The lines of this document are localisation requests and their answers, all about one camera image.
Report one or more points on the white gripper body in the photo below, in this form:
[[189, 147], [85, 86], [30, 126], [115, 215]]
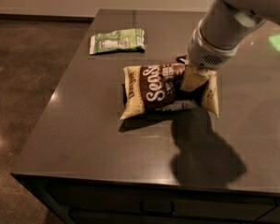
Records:
[[205, 54]]

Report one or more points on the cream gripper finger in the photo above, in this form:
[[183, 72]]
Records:
[[193, 78]]

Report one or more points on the brown Late July chip bag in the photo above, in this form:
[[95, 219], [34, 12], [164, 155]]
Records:
[[152, 88]]

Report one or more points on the black rxbar chocolate bar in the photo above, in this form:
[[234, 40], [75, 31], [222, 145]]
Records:
[[182, 59]]

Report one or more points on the green snack bag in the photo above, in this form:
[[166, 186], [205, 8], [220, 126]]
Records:
[[119, 40]]

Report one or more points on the dark cabinet drawer front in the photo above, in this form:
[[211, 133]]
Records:
[[147, 206]]

